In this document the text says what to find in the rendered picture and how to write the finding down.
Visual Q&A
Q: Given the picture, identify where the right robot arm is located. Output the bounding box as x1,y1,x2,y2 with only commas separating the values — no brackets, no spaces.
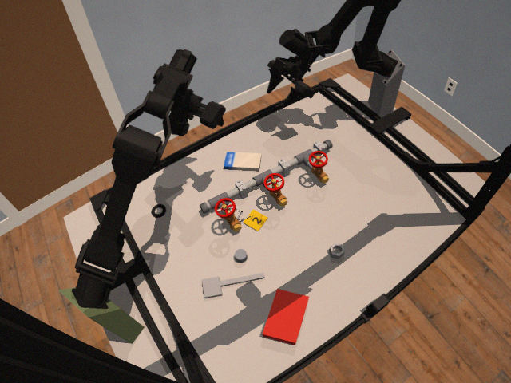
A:
273,0,401,77

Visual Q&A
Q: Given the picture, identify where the dark grey hex nut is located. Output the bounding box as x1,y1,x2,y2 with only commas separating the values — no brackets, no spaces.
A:
329,243,345,259

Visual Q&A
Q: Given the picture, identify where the black rubber ring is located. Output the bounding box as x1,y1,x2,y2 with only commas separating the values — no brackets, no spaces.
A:
152,204,166,218

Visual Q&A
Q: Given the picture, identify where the grey pipe manifold with three red valves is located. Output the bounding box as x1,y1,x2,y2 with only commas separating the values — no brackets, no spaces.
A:
200,140,333,232

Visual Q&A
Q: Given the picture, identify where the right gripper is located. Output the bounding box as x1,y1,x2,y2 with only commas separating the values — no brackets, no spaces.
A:
267,56,315,107

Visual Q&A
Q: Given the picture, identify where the yellow number 2 tag on metal chain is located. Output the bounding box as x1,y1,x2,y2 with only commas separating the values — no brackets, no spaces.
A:
236,209,268,231

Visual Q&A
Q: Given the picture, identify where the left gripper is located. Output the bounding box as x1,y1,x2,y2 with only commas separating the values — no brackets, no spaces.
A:
173,89,226,129

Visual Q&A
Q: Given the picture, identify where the dark grey cylinder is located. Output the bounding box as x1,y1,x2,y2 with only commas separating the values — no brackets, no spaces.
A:
235,249,248,263

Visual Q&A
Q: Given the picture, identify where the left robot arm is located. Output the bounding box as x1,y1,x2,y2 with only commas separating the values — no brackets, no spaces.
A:
72,49,197,309

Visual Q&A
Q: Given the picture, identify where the red flat slab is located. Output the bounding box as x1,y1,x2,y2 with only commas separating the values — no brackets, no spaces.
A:
263,289,309,345

